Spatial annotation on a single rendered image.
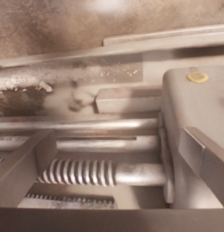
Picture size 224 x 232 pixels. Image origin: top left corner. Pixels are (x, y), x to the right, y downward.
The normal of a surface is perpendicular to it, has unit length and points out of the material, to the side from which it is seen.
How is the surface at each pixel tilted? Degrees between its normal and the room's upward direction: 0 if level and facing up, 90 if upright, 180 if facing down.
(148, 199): 90
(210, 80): 90
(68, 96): 0
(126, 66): 0
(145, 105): 0
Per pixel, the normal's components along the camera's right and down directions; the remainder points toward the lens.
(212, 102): -0.15, -0.76
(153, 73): -0.13, 0.65
